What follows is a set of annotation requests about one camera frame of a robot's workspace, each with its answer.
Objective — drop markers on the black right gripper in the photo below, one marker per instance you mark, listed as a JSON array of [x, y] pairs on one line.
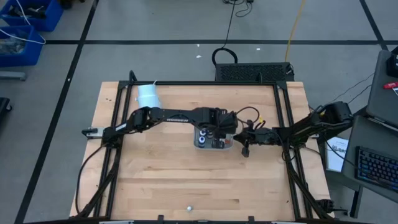
[[258, 137]]

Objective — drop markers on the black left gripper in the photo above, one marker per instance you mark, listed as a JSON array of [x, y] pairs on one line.
[[225, 119]]

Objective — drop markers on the large purple-tipped coloring bottle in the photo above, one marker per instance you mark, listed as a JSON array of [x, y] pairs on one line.
[[210, 134]]

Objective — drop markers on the large black-tipped coloring bottle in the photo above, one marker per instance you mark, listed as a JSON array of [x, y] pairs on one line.
[[202, 132]]

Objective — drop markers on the large blue-tipped coloring bottle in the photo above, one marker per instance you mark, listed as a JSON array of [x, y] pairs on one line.
[[201, 140]]

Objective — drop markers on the light grey plastic bin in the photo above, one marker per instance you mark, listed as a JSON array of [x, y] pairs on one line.
[[197, 144]]

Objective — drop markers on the small dark food coloring bottle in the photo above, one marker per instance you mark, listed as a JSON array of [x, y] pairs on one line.
[[189, 208]]

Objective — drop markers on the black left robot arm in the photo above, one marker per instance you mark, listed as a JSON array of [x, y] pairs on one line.
[[168, 118]]

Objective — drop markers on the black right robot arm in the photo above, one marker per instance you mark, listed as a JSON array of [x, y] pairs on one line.
[[311, 127]]

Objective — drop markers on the black vented computer case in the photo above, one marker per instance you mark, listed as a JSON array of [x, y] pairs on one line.
[[252, 72]]

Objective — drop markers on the white cylindrical container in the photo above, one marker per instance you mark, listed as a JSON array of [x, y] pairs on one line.
[[148, 95]]

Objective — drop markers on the white paper sheet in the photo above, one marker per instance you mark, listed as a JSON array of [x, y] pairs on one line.
[[335, 155]]

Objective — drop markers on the grey desk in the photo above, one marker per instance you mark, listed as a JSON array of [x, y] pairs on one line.
[[382, 105], [354, 146]]

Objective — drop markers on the computer keyboard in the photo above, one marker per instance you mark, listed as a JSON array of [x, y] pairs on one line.
[[376, 168]]

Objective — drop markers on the red desk item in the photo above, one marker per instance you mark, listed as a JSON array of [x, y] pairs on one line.
[[390, 86]]

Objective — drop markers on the black desk item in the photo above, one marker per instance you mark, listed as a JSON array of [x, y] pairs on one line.
[[393, 65]]

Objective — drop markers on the blue storage bin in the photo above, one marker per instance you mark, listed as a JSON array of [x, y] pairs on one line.
[[34, 56], [53, 18]]

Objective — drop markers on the grey metal bar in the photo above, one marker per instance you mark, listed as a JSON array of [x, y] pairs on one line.
[[12, 75]]

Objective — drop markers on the black floor object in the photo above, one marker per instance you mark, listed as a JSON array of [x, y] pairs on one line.
[[4, 104]]

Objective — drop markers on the black aluminium table frame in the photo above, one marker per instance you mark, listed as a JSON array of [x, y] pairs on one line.
[[202, 83]]

